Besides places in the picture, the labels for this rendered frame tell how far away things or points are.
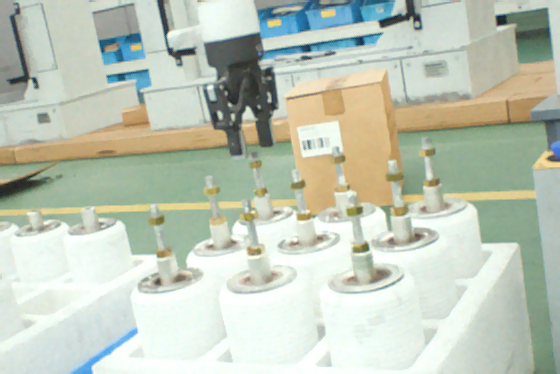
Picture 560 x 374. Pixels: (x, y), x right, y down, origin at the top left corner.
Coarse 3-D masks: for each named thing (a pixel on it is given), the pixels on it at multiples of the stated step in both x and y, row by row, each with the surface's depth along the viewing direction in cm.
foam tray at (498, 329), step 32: (512, 256) 105; (480, 288) 96; (512, 288) 104; (320, 320) 96; (448, 320) 89; (480, 320) 92; (512, 320) 104; (128, 352) 98; (224, 352) 93; (320, 352) 87; (448, 352) 82; (480, 352) 91; (512, 352) 103
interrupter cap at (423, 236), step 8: (384, 232) 98; (392, 232) 98; (416, 232) 96; (424, 232) 95; (432, 232) 95; (376, 240) 96; (384, 240) 95; (392, 240) 96; (416, 240) 94; (424, 240) 92; (432, 240) 92; (376, 248) 93; (384, 248) 92; (392, 248) 92; (400, 248) 91; (408, 248) 91; (416, 248) 91
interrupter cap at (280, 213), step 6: (276, 210) 118; (282, 210) 117; (288, 210) 117; (276, 216) 115; (282, 216) 114; (288, 216) 114; (240, 222) 115; (258, 222) 113; (264, 222) 113; (270, 222) 113
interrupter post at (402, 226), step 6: (402, 216) 93; (408, 216) 93; (396, 222) 93; (402, 222) 93; (408, 222) 93; (396, 228) 93; (402, 228) 93; (408, 228) 93; (396, 234) 94; (402, 234) 93; (408, 234) 93; (396, 240) 94; (402, 240) 94; (408, 240) 94
